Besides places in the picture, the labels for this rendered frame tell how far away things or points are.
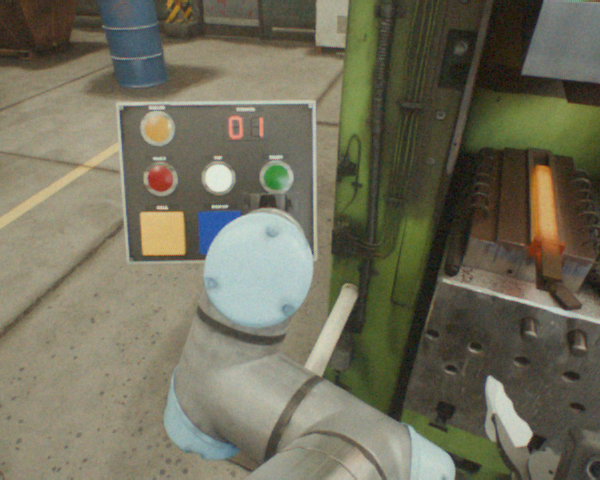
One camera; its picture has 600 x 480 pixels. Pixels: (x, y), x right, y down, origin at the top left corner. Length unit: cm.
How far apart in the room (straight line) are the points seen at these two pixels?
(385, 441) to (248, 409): 9
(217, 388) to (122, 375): 157
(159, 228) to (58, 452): 118
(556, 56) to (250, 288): 55
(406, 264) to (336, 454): 85
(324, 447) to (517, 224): 70
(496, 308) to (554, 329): 10
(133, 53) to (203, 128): 435
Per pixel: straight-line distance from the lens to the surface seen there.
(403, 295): 114
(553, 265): 76
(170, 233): 75
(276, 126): 73
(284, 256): 27
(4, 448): 190
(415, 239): 102
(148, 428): 172
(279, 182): 72
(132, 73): 514
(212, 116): 75
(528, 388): 100
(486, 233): 84
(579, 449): 45
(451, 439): 121
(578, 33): 70
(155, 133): 76
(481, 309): 85
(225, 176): 73
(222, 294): 28
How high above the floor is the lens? 144
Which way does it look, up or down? 38 degrees down
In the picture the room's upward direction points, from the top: straight up
